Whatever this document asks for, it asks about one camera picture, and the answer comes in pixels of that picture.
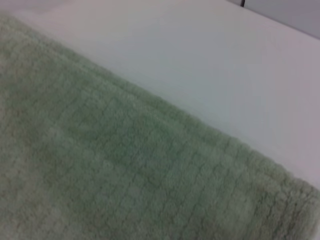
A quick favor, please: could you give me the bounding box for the green ribbed towel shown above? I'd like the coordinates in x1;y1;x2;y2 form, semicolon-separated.
0;13;320;240

